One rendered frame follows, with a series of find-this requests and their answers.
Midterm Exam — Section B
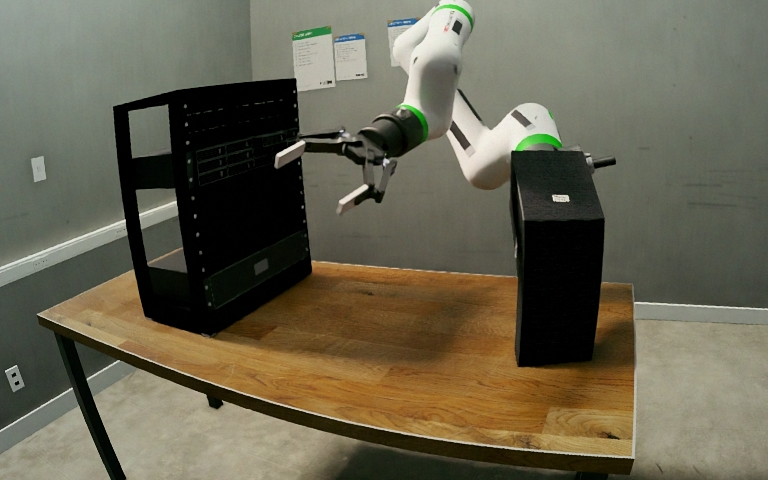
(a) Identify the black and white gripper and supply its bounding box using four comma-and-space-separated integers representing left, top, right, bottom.
274, 119, 403, 216

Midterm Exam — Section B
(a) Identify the black server rack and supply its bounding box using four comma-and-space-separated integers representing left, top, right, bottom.
113, 78, 312, 338

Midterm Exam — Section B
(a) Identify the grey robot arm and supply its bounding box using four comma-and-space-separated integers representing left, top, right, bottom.
372, 0, 583, 190

